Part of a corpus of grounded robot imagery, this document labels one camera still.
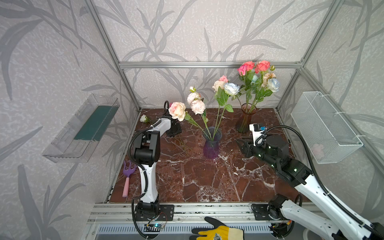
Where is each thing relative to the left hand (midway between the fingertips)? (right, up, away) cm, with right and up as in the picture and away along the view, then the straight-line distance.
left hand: (179, 126), depth 104 cm
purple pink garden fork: (-29, -26, -16) cm, 41 cm away
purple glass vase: (+22, -4, -21) cm, 31 cm away
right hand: (+33, -2, -34) cm, 48 cm away
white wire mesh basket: (+69, -3, -42) cm, 81 cm away
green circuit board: (-8, -48, -32) cm, 58 cm away
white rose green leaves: (-27, +5, +5) cm, 28 cm away
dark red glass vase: (+45, +11, -9) cm, 47 cm away
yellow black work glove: (+24, -46, -37) cm, 64 cm away
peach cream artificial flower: (+54, +30, -17) cm, 65 cm away
